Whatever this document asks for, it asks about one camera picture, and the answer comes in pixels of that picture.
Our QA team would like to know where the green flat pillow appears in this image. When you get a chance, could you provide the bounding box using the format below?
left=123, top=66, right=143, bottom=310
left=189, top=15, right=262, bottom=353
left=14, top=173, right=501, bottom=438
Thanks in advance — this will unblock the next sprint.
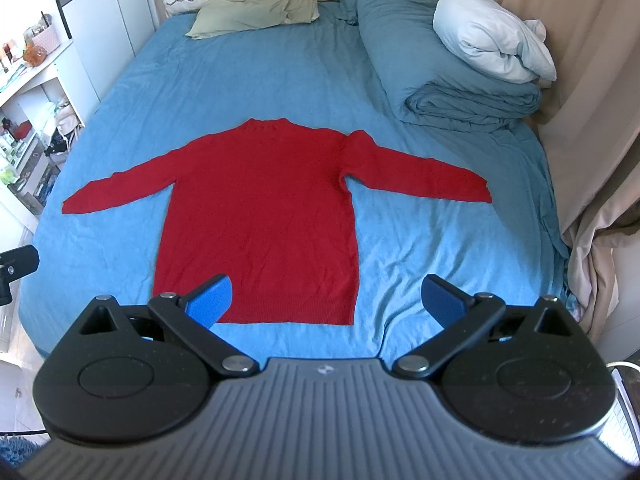
left=186, top=0, right=320, bottom=40

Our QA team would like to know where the orange toy figure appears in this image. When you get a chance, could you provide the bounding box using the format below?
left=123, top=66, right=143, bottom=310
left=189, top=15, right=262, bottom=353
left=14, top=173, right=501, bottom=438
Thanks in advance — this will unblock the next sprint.
left=23, top=44, right=48, bottom=67

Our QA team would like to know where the white wardrobe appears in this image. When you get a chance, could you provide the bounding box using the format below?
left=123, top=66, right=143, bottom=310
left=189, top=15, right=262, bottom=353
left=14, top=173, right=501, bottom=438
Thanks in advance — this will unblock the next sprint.
left=58, top=0, right=155, bottom=100

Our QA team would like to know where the folded teal duvet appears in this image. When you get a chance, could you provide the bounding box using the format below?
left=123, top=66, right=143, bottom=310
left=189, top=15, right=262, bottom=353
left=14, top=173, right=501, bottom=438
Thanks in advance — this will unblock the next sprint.
left=338, top=0, right=541, bottom=132

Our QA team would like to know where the light blue bed sheet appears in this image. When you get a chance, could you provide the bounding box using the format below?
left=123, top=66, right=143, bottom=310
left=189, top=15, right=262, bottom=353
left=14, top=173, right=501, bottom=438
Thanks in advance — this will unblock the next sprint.
left=18, top=3, right=567, bottom=362

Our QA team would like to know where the beige curtain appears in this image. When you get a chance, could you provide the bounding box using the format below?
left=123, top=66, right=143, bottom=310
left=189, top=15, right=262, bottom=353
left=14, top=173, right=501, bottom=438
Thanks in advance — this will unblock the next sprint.
left=495, top=0, right=639, bottom=340

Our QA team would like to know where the white shelf unit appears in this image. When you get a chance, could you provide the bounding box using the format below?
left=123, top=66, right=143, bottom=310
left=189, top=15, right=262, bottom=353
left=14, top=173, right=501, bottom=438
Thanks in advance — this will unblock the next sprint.
left=1, top=39, right=100, bottom=232

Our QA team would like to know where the pink storage basket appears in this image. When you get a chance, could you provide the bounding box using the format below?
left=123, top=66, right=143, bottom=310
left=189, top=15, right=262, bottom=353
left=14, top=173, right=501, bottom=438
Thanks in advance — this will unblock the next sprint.
left=32, top=25, right=61, bottom=54

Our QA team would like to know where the red long-sleeve sweater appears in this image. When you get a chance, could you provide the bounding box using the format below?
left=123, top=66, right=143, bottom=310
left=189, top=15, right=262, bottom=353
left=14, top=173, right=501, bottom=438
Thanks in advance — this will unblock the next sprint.
left=62, top=119, right=491, bottom=326

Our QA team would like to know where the white pillow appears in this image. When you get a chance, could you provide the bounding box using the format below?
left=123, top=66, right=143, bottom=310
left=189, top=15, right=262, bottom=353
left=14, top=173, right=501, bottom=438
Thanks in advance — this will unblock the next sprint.
left=433, top=0, right=556, bottom=84

